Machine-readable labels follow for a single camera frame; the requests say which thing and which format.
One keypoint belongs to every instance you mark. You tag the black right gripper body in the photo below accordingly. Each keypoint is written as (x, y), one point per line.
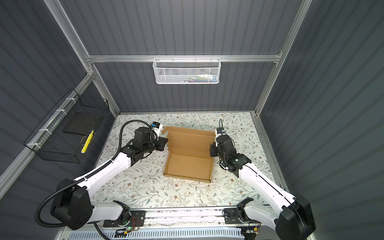
(214, 151)

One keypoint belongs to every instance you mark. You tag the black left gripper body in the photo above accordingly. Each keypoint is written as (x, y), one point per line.
(158, 145)

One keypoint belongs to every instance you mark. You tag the brown cardboard box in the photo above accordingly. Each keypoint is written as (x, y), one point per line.
(189, 154)

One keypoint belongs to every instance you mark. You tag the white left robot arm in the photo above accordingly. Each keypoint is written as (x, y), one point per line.
(73, 206)

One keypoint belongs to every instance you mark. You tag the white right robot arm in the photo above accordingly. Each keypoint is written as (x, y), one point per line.
(291, 217)

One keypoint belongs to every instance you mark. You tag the items in white basket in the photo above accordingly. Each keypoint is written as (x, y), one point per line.
(202, 79)

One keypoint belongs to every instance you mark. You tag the yellow marker pen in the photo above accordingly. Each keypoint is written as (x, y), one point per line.
(88, 141)

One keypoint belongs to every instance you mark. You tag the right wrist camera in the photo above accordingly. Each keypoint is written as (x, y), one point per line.
(219, 132)

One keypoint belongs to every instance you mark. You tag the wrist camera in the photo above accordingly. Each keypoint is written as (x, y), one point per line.
(157, 128)
(219, 132)

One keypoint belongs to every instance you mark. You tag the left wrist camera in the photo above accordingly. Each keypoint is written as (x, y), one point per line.
(157, 128)

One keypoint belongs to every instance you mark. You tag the white wire mesh basket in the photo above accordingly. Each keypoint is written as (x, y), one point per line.
(169, 73)

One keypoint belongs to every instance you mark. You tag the white vented cable duct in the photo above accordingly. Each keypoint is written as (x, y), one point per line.
(220, 233)

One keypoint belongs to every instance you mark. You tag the black wire mesh basket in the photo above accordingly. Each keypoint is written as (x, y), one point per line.
(62, 137)

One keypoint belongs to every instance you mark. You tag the aluminium horizontal frame bar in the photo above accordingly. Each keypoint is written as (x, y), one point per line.
(183, 58)

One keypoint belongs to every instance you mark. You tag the aluminium right corner post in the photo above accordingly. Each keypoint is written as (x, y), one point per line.
(286, 47)

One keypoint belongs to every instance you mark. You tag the aluminium frame corner post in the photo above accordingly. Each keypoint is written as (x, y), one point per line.
(65, 24)

